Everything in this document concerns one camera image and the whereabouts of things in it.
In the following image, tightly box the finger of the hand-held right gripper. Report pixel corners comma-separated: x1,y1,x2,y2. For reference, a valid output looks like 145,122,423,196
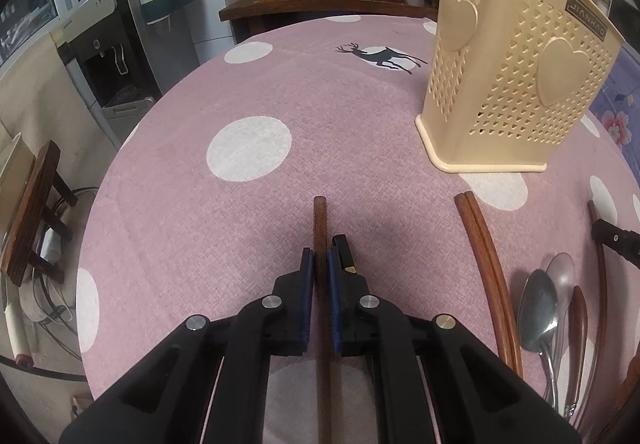
591,219,640,269

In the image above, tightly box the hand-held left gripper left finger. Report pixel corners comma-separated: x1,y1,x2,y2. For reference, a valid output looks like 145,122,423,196
59,246,317,444

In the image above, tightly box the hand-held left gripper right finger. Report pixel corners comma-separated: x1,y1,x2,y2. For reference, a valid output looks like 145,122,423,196
327,234,583,444

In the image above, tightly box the brown wooden chopstick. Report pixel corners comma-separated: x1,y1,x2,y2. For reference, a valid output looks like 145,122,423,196
464,191,525,379
454,193,521,377
570,200,609,430
312,196,334,444

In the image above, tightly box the wooden-handled steel utensil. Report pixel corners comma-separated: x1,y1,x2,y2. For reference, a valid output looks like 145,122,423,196
564,285,590,420

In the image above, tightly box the beige plastic utensil holder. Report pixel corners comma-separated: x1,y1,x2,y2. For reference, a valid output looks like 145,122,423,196
415,0,626,173

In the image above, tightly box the purple floral cloth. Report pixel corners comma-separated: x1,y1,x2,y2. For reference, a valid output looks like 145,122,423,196
589,44,640,155

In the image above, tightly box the white power strip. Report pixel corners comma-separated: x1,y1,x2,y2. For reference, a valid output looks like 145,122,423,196
40,229,64,261

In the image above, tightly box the dark wooden chair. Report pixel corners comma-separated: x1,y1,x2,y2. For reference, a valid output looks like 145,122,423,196
0,140,79,287

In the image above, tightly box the dark wooden cabinet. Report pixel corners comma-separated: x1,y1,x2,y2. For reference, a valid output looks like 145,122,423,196
218,0,441,45

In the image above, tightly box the white handheld device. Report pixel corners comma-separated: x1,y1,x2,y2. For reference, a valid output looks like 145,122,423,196
1,291,34,370

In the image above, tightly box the grey water dispenser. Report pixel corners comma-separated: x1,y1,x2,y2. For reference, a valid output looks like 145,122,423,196
57,0,201,147

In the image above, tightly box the aluminium window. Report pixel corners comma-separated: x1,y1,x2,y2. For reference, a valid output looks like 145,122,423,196
0,0,76,67

